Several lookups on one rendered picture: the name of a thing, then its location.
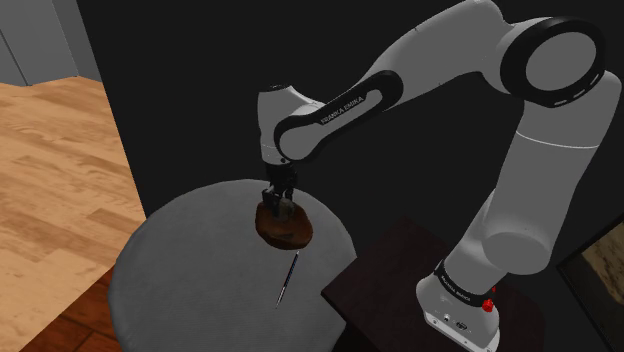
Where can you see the dark thin pen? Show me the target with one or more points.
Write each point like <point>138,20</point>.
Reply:
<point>287,279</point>

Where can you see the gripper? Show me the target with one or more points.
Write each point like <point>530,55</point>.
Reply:
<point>280,175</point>

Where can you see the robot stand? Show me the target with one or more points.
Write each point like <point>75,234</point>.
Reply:
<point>385,282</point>

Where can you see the grey round pouf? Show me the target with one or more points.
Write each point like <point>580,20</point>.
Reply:
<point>195,273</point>

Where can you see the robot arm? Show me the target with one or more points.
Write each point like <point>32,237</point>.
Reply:
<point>551,161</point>

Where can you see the brown round bread loaf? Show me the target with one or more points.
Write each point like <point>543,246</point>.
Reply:
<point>287,231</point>

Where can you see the dark framed picture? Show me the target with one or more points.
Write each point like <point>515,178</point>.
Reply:
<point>602,273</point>

